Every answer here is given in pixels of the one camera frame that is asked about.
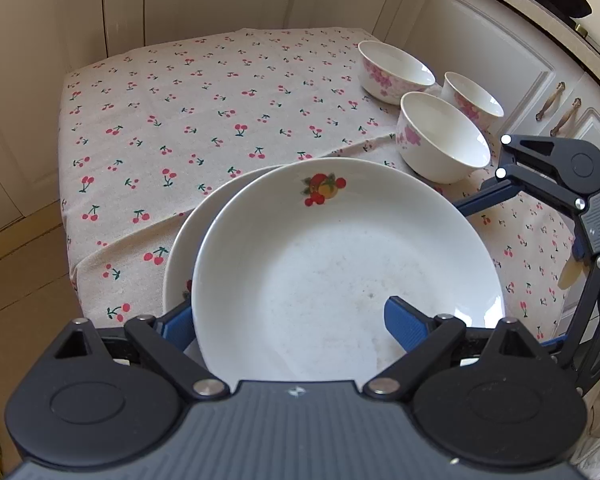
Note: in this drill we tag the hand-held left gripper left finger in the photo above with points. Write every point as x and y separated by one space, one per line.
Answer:
177 327

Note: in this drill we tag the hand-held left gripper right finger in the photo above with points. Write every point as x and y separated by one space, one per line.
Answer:
409 325

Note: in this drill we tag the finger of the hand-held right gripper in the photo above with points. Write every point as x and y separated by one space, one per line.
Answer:
577 327
494 192

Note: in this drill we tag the white pink-flower bowl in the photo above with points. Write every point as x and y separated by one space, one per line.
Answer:
444 135
472 97
394 67

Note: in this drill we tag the large white fruit-print plate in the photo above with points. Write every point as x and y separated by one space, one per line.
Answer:
190 240

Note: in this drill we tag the deep stained white fruit-print plate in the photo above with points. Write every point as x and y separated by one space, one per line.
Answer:
330 270

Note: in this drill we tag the person's white jacket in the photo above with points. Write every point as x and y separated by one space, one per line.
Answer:
599 410

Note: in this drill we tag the cherry print tablecloth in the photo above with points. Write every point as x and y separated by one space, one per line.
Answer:
205 110

